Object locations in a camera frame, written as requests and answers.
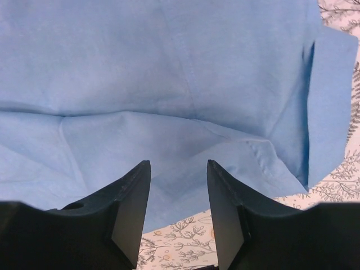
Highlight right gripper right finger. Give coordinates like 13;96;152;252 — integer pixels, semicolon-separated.
207;160;359;269

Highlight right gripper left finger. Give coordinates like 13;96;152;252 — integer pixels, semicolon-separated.
1;161;151;269

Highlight light blue long sleeve shirt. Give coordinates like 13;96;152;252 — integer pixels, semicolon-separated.
1;1;358;232

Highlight floral table mat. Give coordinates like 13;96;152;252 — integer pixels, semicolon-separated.
137;1;359;269

